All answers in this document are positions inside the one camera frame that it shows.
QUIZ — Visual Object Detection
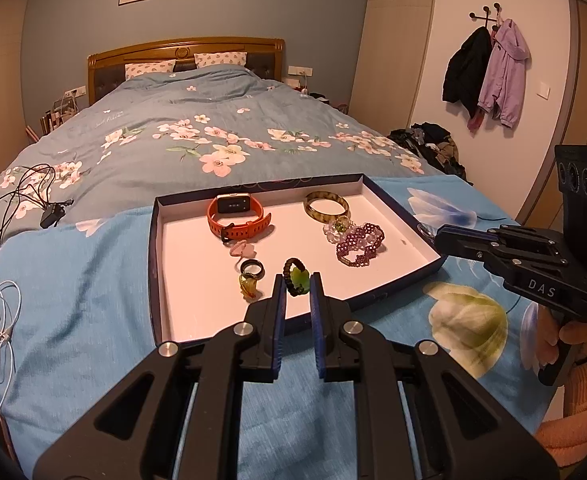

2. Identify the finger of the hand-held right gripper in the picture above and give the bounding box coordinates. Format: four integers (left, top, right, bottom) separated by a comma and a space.
433, 236, 573, 282
436, 225, 567, 251

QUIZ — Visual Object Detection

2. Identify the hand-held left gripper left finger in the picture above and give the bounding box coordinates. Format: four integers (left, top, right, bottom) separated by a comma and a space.
32, 274, 288, 480

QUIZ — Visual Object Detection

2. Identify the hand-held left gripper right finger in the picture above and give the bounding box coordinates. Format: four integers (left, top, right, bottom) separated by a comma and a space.
309, 272, 559, 480

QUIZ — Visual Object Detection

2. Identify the black braided green stone ring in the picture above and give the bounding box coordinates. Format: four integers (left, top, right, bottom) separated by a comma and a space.
284, 257, 310, 297

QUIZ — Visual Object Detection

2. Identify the black ring with yellow stone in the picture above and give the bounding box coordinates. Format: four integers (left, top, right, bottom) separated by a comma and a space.
238, 259, 265, 301

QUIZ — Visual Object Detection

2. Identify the pink flower ring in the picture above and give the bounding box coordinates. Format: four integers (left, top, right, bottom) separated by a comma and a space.
230, 240, 257, 261

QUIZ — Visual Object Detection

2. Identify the clear crystal bead bracelet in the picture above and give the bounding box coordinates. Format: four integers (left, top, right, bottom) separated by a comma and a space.
322, 215, 357, 243

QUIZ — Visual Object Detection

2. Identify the purple bead bracelet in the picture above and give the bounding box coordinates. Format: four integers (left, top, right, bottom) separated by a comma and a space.
336, 222, 387, 267

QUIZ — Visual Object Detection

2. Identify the dark blue box tray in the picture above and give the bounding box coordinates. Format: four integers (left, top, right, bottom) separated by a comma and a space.
148, 173, 448, 346

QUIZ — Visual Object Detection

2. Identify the person's right hand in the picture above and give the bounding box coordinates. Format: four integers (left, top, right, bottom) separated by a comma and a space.
536, 305, 587, 369

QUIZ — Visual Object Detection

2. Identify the dark clothes pile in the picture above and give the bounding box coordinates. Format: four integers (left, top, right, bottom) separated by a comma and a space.
388, 121, 467, 183

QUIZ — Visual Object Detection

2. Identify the amber bangle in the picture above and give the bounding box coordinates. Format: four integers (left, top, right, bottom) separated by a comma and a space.
303, 191, 349, 223

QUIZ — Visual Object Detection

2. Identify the wooden door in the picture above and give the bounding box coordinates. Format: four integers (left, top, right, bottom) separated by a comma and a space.
516, 0, 587, 221

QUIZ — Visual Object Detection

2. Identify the orange smartwatch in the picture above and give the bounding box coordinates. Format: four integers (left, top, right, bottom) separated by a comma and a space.
208, 192, 273, 242

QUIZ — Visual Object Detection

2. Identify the purple jacket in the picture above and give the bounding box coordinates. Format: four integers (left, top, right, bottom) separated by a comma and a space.
477, 19, 531, 129

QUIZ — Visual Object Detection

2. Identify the black jacket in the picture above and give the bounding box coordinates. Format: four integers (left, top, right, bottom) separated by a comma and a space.
442, 26, 494, 118

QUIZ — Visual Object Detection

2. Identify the dark nightstand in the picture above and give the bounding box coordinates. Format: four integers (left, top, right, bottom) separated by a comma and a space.
308, 91, 349, 113

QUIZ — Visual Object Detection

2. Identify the blue floral duvet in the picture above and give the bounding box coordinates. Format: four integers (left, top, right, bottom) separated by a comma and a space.
0, 65, 447, 261

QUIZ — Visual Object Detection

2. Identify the black charger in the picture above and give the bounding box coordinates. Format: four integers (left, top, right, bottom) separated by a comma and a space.
40, 200, 74, 228

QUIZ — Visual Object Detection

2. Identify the white patterned pillow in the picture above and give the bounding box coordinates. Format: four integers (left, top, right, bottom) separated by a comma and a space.
194, 51, 248, 68
125, 60, 177, 80

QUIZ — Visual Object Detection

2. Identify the wooden bed headboard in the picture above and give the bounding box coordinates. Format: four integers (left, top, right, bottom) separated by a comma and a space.
88, 37, 287, 106

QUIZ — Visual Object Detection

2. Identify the cluttered nightstand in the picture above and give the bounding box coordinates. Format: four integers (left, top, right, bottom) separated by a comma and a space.
26, 95, 77, 138

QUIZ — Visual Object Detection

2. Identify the black wall coat rack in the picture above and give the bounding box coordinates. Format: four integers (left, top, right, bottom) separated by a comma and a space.
469, 4, 504, 28

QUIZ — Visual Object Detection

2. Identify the black cable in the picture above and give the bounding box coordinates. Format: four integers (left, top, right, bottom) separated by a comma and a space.
0, 162, 57, 281

